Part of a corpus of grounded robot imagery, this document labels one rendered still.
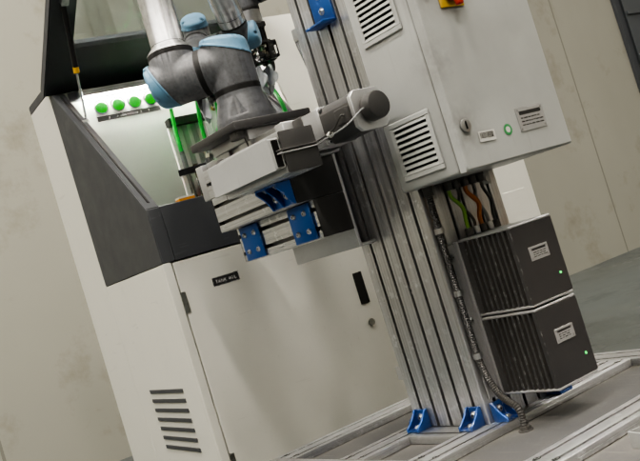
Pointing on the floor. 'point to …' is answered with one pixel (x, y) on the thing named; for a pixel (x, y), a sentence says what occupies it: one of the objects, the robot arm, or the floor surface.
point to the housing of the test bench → (91, 280)
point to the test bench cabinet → (167, 367)
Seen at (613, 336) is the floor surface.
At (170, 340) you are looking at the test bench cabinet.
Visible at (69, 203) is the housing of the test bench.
